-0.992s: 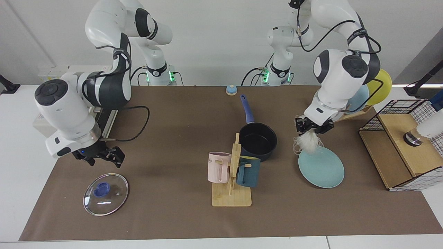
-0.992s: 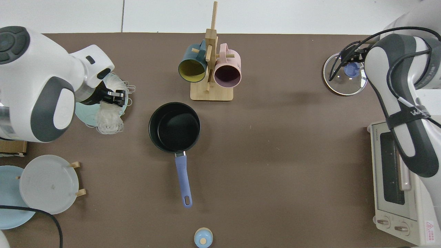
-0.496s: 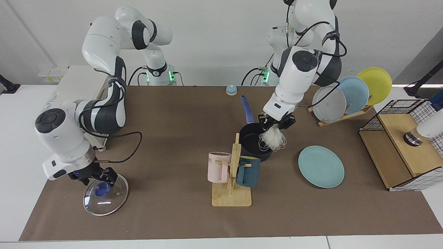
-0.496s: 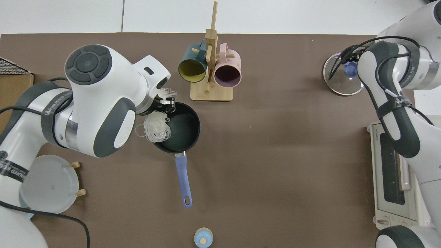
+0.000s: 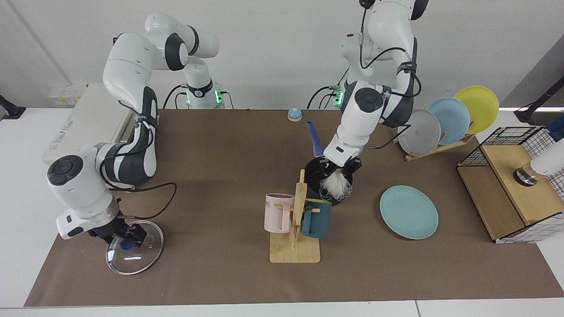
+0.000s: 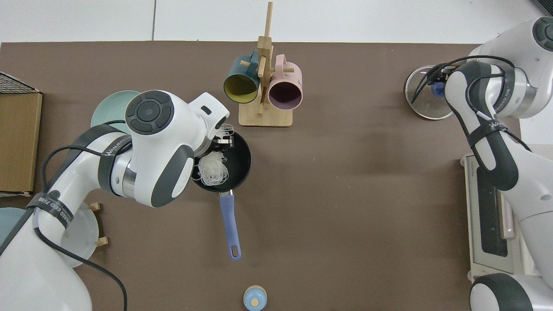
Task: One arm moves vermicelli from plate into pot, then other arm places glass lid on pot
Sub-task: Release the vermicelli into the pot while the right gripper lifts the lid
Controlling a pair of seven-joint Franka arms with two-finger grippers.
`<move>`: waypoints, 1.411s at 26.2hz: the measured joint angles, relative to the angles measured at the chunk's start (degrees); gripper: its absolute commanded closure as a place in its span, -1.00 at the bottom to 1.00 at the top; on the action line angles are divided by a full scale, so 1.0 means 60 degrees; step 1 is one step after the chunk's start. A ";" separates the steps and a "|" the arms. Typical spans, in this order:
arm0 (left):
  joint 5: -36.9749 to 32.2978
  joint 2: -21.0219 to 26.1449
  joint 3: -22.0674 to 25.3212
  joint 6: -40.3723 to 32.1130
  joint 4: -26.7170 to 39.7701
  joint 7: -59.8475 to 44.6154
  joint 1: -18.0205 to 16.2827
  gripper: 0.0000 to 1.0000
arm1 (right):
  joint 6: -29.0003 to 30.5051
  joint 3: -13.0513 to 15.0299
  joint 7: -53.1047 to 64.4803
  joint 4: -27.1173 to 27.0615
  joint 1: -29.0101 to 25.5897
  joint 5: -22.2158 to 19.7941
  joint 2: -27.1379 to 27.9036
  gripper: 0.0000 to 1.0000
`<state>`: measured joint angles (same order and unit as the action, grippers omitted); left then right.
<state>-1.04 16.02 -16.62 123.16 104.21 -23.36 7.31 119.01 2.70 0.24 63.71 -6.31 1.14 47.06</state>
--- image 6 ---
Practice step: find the white vermicelli bundle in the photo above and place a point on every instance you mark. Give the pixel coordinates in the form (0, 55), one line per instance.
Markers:
(214, 170)

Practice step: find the glass lid with blue knob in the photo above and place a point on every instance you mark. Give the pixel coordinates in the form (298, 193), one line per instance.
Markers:
(425, 106)

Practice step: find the green plate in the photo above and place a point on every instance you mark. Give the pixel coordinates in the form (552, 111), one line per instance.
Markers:
(110, 110)

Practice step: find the wooden plate rack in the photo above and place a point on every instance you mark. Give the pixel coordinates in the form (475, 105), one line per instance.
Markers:
(103, 242)

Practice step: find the grey plate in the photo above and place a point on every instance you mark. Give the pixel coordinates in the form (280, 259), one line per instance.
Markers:
(84, 229)

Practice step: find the light blue plate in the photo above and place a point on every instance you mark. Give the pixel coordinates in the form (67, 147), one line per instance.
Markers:
(6, 218)

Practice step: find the wooden cup stand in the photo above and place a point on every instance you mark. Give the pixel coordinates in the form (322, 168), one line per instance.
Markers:
(265, 116)

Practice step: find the dark teal cup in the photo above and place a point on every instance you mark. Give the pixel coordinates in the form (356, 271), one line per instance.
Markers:
(242, 84)

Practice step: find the pink cup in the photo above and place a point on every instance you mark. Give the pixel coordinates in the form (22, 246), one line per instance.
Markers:
(286, 90)

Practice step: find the dark object at table corner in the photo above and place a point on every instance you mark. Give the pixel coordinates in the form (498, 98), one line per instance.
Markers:
(546, 5)

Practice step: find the brown table cloth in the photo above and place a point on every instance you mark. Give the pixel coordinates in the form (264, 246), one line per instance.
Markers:
(345, 194)

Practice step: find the small blue round thing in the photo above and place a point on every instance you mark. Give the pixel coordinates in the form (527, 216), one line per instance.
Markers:
(255, 299)

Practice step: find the pale toaster oven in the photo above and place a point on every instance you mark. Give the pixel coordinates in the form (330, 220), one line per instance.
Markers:
(479, 242)

